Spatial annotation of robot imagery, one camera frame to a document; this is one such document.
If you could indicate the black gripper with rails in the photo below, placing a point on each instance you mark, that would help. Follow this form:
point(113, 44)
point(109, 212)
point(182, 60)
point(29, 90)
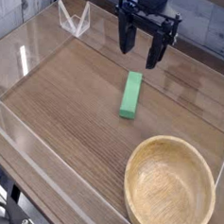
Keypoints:
point(151, 13)

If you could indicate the green rectangular stick block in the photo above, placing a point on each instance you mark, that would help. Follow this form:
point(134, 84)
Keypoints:
point(128, 105)

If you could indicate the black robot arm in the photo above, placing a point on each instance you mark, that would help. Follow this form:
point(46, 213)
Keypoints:
point(152, 31)

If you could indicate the light wooden bowl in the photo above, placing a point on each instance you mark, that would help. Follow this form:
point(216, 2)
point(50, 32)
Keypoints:
point(167, 181)

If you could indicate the clear acrylic corner bracket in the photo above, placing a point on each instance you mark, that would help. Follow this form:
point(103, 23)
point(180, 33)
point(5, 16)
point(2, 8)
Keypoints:
point(74, 24)

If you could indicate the clear acrylic enclosure wall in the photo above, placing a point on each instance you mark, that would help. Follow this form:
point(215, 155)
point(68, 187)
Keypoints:
point(61, 137)

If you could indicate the black table leg bracket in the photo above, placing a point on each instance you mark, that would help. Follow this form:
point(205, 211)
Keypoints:
point(19, 216)

